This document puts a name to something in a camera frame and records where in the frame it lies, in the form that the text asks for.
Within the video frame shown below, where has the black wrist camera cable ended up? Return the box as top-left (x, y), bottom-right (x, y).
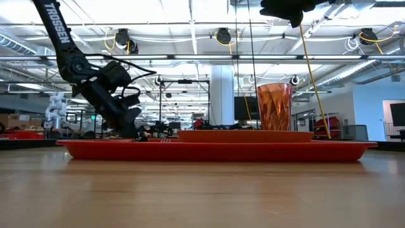
top-left (85, 53), bottom-right (158, 99)

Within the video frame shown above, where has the black hanging cable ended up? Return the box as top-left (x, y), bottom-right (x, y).
top-left (234, 0), bottom-right (239, 130)
top-left (246, 0), bottom-right (258, 130)

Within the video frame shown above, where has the black background workstation frame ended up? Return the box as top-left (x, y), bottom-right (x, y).
top-left (159, 79), bottom-right (211, 131)

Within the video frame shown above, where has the red plastic tray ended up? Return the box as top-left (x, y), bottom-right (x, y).
top-left (56, 139), bottom-right (378, 162)

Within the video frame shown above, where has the red bin shelf rack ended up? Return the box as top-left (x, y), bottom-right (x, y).
top-left (312, 115), bottom-right (342, 139)

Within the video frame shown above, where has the red background bin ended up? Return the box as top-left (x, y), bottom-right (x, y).
top-left (0, 129), bottom-right (46, 140)

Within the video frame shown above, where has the black wall screen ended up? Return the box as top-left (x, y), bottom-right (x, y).
top-left (389, 103), bottom-right (405, 127)

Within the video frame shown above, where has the silver ventilation duct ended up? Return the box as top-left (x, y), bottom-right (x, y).
top-left (315, 47), bottom-right (405, 91)

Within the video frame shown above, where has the grey mesh cabinet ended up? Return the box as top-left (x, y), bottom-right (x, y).
top-left (342, 124), bottom-right (370, 141)

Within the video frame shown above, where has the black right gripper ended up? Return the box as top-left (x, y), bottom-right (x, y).
top-left (259, 0), bottom-right (337, 29)

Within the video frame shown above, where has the orange faceted plastic cup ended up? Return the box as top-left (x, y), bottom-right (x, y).
top-left (256, 82), bottom-right (294, 132)

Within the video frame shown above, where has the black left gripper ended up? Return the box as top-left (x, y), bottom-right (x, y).
top-left (72, 80), bottom-right (144, 139)

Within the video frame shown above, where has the black monitor screen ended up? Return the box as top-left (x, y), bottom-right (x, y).
top-left (234, 96), bottom-right (261, 121)

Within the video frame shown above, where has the yellow hanging cable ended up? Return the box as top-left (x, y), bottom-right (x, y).
top-left (299, 24), bottom-right (332, 139)

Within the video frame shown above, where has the white square column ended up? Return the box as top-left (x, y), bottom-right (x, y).
top-left (210, 65), bottom-right (235, 130)

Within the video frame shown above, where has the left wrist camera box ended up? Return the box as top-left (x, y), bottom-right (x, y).
top-left (100, 61), bottom-right (132, 93)

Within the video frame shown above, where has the brown cardboard box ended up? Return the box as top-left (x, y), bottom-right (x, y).
top-left (0, 113), bottom-right (44, 128)

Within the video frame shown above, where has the orange round plate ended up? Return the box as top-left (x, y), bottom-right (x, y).
top-left (177, 129), bottom-right (315, 143)

